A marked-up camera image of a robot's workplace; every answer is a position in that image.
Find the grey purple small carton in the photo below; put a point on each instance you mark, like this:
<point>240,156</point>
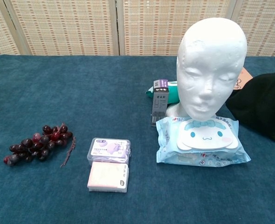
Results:
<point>159,102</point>

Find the white foam mannequin head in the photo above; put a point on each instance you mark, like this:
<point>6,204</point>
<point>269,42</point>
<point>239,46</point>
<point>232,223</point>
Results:
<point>209,70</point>

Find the blue cartoon wet wipes pack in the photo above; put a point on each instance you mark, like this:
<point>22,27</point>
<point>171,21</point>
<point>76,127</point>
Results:
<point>202,149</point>

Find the clear floss pick box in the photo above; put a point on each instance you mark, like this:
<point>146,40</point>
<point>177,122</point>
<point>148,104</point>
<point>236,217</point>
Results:
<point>109,148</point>

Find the pink white tissue pack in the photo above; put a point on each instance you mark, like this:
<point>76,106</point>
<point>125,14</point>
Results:
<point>107,177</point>

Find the black baseball cap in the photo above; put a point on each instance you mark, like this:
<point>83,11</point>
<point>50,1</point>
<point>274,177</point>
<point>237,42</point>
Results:
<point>258,105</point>

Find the peach printed mat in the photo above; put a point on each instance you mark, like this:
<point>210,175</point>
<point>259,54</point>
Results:
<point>244,77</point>

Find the blue velvet tablecloth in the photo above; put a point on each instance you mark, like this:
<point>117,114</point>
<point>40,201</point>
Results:
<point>81,98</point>

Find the dark purple grape bunch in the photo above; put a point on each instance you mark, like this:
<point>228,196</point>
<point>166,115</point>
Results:
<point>39,144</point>

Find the woven bamboo folding screen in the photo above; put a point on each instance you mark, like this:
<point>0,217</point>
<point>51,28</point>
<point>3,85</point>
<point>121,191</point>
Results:
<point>70,25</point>

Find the green wipes pack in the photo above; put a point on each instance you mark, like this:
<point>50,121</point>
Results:
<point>172,93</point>

